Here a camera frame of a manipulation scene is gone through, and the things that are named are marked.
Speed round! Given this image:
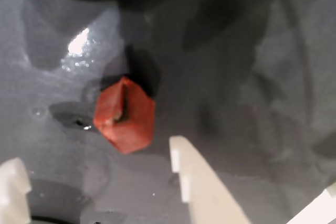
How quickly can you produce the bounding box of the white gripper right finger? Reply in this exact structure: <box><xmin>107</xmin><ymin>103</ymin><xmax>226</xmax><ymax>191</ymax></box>
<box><xmin>169</xmin><ymin>135</ymin><xmax>253</xmax><ymax>224</ymax></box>

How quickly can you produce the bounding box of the black table mat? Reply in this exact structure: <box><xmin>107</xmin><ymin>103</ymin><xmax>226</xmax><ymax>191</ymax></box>
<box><xmin>0</xmin><ymin>0</ymin><xmax>336</xmax><ymax>224</ymax></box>

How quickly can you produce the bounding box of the red cube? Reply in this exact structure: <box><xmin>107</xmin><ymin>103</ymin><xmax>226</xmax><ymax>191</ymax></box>
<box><xmin>93</xmin><ymin>76</ymin><xmax>156</xmax><ymax>155</ymax></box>

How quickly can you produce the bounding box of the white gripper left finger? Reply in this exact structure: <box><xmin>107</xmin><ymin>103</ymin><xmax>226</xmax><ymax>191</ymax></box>
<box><xmin>0</xmin><ymin>157</ymin><xmax>33</xmax><ymax>224</ymax></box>

